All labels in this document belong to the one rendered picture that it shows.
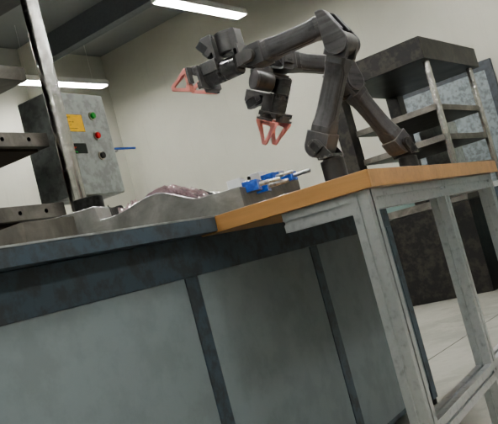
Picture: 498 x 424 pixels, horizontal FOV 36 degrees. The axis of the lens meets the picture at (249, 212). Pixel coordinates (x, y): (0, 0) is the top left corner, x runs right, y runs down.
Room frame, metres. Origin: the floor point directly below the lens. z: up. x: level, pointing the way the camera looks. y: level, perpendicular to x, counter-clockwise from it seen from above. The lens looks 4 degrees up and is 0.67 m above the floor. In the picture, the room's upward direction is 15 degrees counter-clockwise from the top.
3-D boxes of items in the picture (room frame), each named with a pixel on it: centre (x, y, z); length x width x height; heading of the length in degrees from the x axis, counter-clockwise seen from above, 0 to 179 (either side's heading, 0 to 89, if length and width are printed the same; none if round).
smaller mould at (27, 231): (1.69, 0.50, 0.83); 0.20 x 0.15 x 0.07; 59
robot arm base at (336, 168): (1.97, -0.24, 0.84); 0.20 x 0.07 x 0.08; 150
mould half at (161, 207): (2.04, 0.22, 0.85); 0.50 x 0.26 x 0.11; 76
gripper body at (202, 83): (2.11, 0.00, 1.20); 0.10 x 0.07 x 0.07; 150
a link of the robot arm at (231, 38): (2.05, -0.08, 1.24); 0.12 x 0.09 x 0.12; 60
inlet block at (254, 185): (1.93, -0.03, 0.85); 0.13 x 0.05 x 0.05; 76
